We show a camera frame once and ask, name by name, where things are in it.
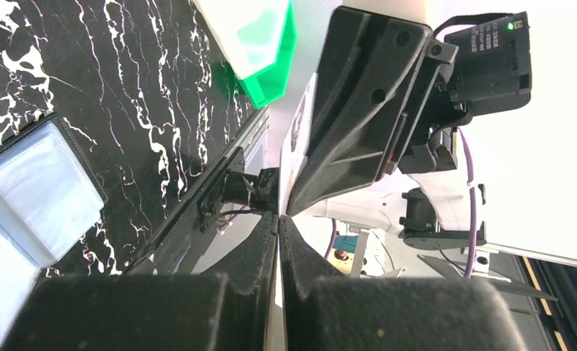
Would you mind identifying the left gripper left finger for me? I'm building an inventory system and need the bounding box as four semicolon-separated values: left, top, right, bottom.
3;213;278;350

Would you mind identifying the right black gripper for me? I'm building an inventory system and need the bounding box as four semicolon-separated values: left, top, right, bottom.
287;6;472;216

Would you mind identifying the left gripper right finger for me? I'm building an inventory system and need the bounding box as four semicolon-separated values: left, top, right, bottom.
278;216;526;350

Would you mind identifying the white credit card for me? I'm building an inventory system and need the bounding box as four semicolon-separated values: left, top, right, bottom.
279;72;318;215

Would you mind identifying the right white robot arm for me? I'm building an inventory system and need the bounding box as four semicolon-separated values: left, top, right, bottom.
287;6;471;250

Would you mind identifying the green plastic bin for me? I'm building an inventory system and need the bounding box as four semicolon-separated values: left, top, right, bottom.
238;1;298;109

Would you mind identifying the white plastic bin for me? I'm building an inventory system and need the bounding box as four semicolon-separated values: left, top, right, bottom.
194;0;289;80

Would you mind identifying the aluminium frame rail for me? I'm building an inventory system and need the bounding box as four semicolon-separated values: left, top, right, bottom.
125;107;269;275

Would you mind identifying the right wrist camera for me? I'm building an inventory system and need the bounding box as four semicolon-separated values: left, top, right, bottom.
434;12;532;116

